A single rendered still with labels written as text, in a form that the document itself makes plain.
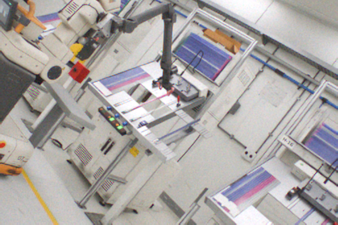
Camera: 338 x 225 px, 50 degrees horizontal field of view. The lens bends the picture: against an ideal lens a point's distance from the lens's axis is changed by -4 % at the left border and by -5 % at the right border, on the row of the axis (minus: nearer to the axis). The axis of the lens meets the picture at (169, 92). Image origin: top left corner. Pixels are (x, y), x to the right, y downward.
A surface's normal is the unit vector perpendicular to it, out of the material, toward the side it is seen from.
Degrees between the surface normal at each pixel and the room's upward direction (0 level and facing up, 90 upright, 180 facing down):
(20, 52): 90
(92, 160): 90
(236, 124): 90
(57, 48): 82
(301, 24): 90
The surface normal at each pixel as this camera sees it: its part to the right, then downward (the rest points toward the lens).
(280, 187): 0.13, -0.82
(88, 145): -0.45, -0.38
